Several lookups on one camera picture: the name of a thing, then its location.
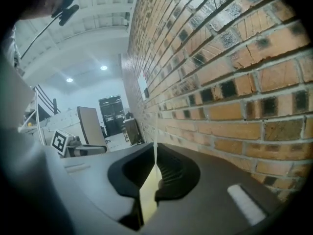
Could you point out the person's head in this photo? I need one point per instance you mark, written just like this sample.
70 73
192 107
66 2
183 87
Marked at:
36 4

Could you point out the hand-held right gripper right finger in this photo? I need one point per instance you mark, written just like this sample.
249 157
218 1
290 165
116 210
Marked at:
220 192

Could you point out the black clip-on device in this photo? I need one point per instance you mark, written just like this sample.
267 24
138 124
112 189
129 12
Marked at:
68 13

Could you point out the beige partition screen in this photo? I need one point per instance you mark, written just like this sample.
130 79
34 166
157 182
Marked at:
90 126

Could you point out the round ceiling light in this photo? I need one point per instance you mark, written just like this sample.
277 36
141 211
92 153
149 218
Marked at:
104 67
69 79

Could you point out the person's white shirt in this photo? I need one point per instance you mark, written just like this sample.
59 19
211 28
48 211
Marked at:
14 94

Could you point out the dark brown cabinet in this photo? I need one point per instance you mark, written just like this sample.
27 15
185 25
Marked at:
132 131

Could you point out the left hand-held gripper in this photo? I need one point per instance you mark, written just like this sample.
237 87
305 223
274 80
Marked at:
60 141

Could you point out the light wooden table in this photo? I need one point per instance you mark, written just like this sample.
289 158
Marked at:
149 199

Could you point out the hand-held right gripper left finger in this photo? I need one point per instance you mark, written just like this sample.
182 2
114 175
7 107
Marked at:
93 180

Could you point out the black double door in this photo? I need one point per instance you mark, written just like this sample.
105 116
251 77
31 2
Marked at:
111 116

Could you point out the white paper on wall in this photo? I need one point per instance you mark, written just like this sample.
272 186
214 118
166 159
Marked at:
142 87

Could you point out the black wall panel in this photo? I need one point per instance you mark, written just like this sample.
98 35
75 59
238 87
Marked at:
146 92

